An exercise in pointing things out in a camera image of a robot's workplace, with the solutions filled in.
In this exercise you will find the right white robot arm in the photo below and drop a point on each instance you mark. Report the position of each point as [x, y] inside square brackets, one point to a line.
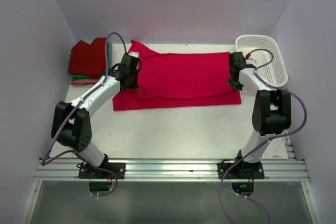
[271, 112]

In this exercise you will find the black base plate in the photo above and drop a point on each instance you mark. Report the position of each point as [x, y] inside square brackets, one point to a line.
[243, 170]
[110, 170]

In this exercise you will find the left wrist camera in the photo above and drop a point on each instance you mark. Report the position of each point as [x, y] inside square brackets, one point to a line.
[134, 54]

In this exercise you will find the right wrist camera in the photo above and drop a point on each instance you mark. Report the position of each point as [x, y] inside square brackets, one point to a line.
[250, 60]

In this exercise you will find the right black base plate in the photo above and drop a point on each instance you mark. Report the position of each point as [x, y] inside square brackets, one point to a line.
[243, 170]

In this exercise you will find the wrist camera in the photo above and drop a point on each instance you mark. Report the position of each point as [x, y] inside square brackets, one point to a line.
[250, 60]
[134, 54]

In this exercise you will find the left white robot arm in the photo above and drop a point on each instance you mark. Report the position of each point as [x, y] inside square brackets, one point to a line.
[72, 120]

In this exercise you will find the salmon folded shirt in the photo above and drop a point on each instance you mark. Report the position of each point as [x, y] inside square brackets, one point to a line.
[83, 82]

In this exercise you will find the white plastic basket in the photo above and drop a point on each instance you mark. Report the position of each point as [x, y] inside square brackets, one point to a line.
[265, 50]

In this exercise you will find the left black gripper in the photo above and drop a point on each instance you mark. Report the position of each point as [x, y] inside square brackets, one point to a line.
[134, 84]

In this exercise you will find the aluminium mounting rail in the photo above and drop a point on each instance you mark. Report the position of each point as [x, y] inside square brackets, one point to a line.
[174, 170]

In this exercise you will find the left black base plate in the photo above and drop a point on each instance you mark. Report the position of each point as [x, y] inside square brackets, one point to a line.
[110, 170]

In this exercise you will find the blue folded shirt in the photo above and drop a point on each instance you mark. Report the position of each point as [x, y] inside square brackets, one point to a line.
[110, 53]

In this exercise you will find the pink red t shirt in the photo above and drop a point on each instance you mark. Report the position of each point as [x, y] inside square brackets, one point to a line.
[171, 80]

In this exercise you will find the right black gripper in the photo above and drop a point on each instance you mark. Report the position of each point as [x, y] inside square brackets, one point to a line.
[231, 83]

